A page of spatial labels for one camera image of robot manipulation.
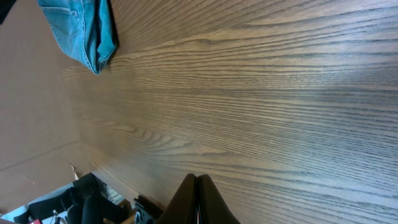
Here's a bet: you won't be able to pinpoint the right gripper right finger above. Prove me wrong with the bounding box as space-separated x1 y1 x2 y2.
197 174 240 224

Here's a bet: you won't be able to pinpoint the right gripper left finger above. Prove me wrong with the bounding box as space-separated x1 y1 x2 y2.
156 174 198 224

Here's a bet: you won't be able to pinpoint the light blue jeans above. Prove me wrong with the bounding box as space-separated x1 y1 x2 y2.
37 0 118 75

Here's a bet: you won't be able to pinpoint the background clutter beyond table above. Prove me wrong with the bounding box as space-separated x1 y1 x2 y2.
2 173 130 223

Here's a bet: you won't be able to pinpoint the cardboard backboard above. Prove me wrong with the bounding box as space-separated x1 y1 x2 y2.
1 1 91 214

